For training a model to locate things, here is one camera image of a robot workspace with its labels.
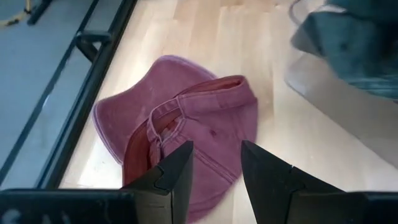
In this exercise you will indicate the black aluminium table frame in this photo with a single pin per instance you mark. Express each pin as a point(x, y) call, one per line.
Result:
point(93, 77)

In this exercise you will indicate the black table stand leg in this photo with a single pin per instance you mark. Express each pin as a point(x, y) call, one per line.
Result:
point(38, 12)

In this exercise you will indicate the clear plastic bin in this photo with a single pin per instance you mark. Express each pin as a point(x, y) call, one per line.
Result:
point(342, 124)

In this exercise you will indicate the maroon cap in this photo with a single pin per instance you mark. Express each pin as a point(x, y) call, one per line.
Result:
point(202, 118)

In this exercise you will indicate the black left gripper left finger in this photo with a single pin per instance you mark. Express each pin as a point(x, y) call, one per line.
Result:
point(174, 186)

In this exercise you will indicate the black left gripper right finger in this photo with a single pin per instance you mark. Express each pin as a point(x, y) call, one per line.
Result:
point(267, 186)

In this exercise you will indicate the dark green cap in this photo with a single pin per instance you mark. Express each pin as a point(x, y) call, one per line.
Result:
point(351, 46)

